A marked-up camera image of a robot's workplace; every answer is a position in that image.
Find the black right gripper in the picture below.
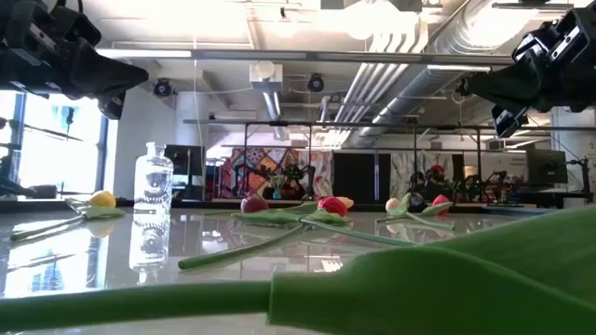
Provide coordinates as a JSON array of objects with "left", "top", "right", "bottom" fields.
[{"left": 465, "top": 7, "right": 596, "bottom": 139}]

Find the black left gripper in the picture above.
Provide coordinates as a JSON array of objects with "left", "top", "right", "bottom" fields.
[{"left": 0, "top": 0, "right": 150, "bottom": 121}]

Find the pale peach artificial tulip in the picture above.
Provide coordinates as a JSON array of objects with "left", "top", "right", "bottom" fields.
[{"left": 385, "top": 193, "right": 456, "bottom": 232}]

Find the dark red artificial tulip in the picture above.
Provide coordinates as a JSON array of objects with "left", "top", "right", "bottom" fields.
[{"left": 232, "top": 194, "right": 423, "bottom": 248}]

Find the clear glass bottle vase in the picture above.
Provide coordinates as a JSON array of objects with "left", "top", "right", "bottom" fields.
[{"left": 133, "top": 141, "right": 174, "bottom": 213}]

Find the black computer monitor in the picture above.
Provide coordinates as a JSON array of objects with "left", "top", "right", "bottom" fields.
[
  {"left": 163, "top": 143, "right": 206, "bottom": 188},
  {"left": 525, "top": 148, "right": 569, "bottom": 186}
]

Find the large bright window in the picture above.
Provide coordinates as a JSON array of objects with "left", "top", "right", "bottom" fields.
[{"left": 0, "top": 90, "right": 111, "bottom": 196}]

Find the person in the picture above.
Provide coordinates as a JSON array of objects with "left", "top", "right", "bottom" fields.
[{"left": 426, "top": 163, "right": 455, "bottom": 196}]

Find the dark box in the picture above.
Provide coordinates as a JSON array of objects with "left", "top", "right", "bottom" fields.
[{"left": 27, "top": 184, "right": 60, "bottom": 200}]

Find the white leaf print curtain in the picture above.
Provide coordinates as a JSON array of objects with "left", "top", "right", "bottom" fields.
[{"left": 390, "top": 152, "right": 455, "bottom": 194}]

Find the white ceiling pipe bundle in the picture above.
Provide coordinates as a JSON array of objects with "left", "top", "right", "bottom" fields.
[{"left": 332, "top": 22, "right": 429, "bottom": 125}]

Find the white ceiling box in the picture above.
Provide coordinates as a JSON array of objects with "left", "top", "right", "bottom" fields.
[{"left": 250, "top": 60, "right": 284, "bottom": 92}]

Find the grey overhead rig crossbar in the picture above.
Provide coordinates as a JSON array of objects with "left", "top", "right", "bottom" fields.
[{"left": 95, "top": 48, "right": 513, "bottom": 65}]

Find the black cabinet panel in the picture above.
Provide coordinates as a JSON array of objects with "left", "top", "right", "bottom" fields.
[{"left": 332, "top": 152, "right": 392, "bottom": 205}]

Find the colourful patchwork tapestry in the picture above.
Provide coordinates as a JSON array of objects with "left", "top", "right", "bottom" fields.
[{"left": 221, "top": 147, "right": 334, "bottom": 200}]

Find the silver spiral ventilation duct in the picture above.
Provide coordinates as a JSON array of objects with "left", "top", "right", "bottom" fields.
[{"left": 346, "top": 0, "right": 541, "bottom": 148}]

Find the black metal rack frame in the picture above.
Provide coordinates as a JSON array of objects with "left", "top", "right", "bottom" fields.
[{"left": 241, "top": 119, "right": 483, "bottom": 206}]

